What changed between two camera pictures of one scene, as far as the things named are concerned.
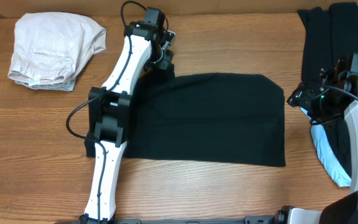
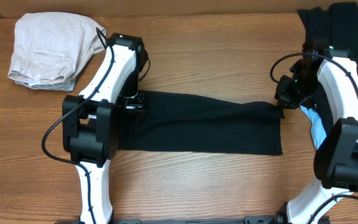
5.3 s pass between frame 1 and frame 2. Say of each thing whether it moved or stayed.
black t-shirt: moved
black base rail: stayed
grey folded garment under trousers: stayed
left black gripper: moved
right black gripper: moved
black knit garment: stayed
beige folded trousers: stayed
